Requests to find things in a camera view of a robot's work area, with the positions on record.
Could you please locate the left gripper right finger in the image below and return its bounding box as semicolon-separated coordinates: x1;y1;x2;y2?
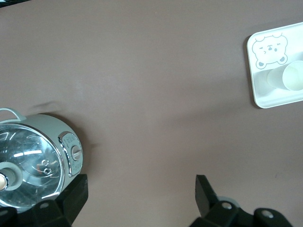
195;175;220;217

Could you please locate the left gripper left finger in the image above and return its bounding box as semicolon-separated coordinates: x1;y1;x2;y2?
56;174;89;225

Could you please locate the white IKEA cup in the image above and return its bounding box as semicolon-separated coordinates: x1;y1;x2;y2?
267;60;303;92

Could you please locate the glass pot lid with knob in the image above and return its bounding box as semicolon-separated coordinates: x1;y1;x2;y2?
0;122;66;209

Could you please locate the grey-green electric cooking pot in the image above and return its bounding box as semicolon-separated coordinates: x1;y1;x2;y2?
0;107;85;209

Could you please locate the cream tray with bear print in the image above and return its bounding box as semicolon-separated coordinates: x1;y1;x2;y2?
246;21;303;109

